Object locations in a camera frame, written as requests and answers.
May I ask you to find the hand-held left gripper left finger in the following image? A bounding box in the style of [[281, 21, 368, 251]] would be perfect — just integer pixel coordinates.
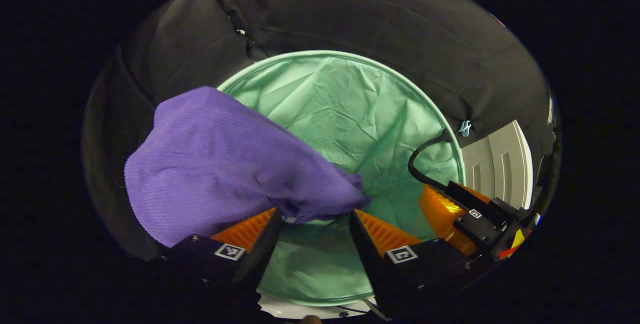
[[150, 208, 283, 315]]

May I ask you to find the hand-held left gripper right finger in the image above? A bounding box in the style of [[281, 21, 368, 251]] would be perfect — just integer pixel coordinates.
[[349, 209, 496, 318]]

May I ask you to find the purple corduroy jacket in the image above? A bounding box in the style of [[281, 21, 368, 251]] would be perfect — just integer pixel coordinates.
[[124, 86, 373, 248]]

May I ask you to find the green laundry hamper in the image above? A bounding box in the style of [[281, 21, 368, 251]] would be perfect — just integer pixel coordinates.
[[217, 49, 467, 307]]

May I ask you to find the white panel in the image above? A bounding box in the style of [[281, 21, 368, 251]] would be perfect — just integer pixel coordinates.
[[460, 120, 534, 210]]

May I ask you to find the black backdrop cloth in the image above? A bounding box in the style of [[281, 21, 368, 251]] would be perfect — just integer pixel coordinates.
[[81, 0, 561, 262]]

